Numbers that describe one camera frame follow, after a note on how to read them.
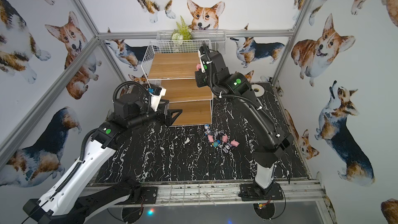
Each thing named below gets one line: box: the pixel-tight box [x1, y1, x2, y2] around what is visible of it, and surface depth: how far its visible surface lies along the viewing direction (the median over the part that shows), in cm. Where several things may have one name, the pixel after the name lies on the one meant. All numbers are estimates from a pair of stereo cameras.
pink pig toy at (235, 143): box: [230, 139, 240, 147], surface depth 90 cm
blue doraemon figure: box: [204, 123, 211, 136], surface depth 97 cm
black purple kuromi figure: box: [221, 142, 233, 154], surface depth 88 cm
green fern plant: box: [170, 15, 193, 41], surface depth 83 cm
